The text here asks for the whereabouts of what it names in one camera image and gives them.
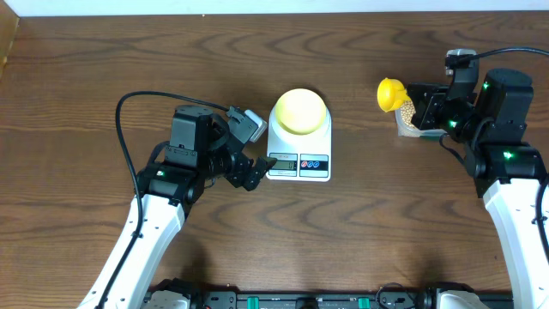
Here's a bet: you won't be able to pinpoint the yellow measuring scoop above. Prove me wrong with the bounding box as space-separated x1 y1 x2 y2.
377 78 411 112

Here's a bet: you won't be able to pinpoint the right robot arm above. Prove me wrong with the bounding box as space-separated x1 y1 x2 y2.
407 69 548 308

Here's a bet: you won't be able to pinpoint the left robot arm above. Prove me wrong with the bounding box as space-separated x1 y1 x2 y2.
80 106 275 308

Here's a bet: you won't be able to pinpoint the white digital kitchen scale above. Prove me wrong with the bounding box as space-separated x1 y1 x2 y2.
267 104 332 182

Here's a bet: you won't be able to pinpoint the pale yellow bowl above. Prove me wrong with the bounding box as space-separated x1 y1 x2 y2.
274 88 327 135

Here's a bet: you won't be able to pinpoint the soybeans in container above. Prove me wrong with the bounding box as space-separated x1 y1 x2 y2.
400 101 415 129

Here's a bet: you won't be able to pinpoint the clear plastic container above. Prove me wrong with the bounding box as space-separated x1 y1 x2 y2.
395 101 444 139

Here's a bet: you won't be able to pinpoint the right black cable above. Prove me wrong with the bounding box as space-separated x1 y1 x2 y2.
467 45 549 61

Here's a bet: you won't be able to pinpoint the black cable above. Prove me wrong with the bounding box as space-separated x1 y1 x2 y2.
467 45 549 61
96 90 231 309

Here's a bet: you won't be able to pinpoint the left black cable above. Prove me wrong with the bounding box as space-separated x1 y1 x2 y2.
96 90 231 309

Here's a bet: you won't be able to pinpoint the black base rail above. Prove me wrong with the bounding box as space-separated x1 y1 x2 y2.
145 282 514 309

